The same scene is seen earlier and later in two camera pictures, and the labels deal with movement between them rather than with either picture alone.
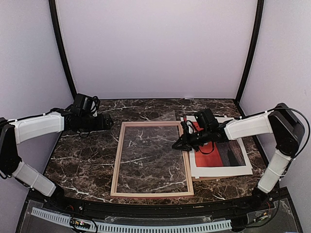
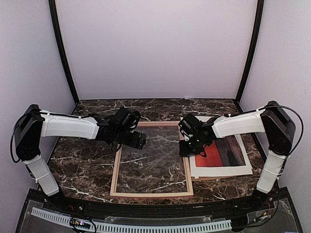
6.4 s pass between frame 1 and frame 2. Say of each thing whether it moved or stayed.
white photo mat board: stayed
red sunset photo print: stayed
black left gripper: moved
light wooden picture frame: stayed
